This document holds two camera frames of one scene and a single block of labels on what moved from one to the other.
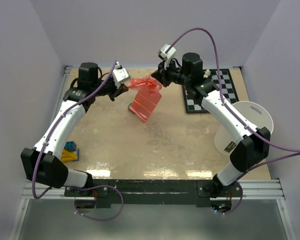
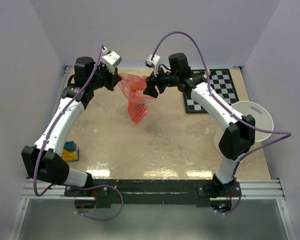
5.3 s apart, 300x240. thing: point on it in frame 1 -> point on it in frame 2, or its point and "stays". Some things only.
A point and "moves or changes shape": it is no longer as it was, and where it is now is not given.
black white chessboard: x=193 y=104 stays
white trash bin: x=249 y=112 stays
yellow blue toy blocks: x=70 y=153 stays
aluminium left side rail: x=66 y=71 stays
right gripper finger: x=159 y=76 -> x=150 y=89
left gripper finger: x=122 y=88 -> x=117 y=79
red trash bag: x=147 y=97 moves or changes shape
